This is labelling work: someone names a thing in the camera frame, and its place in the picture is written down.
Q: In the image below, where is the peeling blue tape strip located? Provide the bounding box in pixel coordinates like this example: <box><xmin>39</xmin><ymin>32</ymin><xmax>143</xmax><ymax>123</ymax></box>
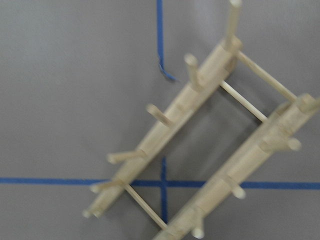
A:
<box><xmin>155</xmin><ymin>0</ymin><xmax>178</xmax><ymax>82</ymax></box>

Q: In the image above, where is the wooden dish rack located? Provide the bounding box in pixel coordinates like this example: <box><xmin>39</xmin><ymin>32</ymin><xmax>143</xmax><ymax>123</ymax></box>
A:
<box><xmin>82</xmin><ymin>0</ymin><xmax>320</xmax><ymax>240</ymax></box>

